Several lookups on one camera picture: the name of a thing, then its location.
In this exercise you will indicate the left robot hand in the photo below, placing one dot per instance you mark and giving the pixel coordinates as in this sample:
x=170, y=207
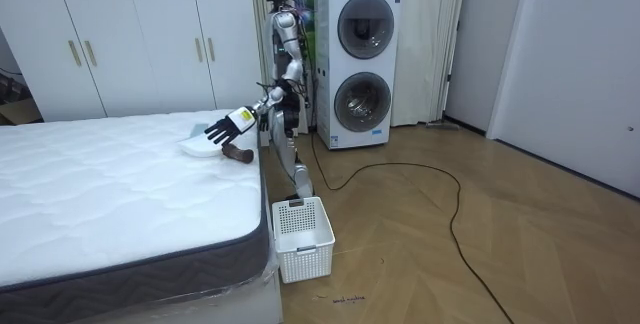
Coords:
x=240, y=120

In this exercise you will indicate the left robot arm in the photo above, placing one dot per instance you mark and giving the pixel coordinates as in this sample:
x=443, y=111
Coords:
x=291, y=49

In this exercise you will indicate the brown soft toy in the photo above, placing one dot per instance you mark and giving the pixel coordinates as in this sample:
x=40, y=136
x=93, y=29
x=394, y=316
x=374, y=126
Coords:
x=238, y=153

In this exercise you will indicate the grey-green cloth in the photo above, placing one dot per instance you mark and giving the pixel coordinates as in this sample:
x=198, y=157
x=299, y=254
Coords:
x=199, y=128

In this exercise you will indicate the white folded cloth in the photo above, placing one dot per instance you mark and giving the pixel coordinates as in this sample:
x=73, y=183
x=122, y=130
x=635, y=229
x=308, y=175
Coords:
x=200, y=147

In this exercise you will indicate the robot legs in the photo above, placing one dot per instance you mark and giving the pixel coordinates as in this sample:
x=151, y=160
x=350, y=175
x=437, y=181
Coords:
x=285, y=149

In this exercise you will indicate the robot body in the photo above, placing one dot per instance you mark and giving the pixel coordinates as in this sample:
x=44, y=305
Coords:
x=281, y=39

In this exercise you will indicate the white stacked washing machines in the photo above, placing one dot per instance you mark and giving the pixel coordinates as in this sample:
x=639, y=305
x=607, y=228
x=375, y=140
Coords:
x=357, y=69

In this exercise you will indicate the white plastic laundry basket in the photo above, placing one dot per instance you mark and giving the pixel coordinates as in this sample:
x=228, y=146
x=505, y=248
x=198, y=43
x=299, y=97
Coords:
x=303, y=244

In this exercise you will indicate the white mattress bed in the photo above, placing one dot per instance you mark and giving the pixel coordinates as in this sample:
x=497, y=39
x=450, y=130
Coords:
x=125, y=199

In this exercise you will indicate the white curtain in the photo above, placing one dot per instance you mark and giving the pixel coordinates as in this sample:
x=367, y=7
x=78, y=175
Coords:
x=425, y=44

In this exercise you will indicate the cardboard box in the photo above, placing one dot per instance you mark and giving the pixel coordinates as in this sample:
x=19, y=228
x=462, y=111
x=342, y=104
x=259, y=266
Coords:
x=19, y=112

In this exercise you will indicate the white door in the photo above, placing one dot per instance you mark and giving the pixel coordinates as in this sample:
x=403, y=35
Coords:
x=570, y=74

